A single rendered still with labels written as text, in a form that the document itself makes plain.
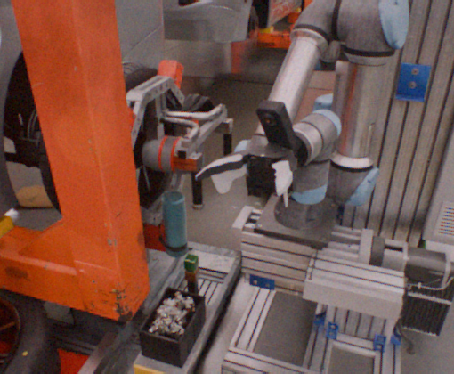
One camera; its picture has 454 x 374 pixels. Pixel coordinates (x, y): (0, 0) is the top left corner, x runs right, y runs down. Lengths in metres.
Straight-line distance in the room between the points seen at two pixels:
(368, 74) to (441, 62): 0.26
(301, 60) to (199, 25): 3.12
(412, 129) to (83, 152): 0.90
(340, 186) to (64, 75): 0.73
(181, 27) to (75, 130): 3.12
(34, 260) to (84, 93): 0.66
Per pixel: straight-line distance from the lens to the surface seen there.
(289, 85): 0.99
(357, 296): 1.23
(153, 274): 2.02
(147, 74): 1.66
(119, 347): 1.60
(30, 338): 1.49
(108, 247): 1.22
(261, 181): 0.72
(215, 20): 4.10
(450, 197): 1.35
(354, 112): 1.08
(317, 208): 1.27
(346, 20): 1.03
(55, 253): 1.41
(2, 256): 1.56
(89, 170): 1.11
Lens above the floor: 1.54
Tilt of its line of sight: 31 degrees down
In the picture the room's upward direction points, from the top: straight up
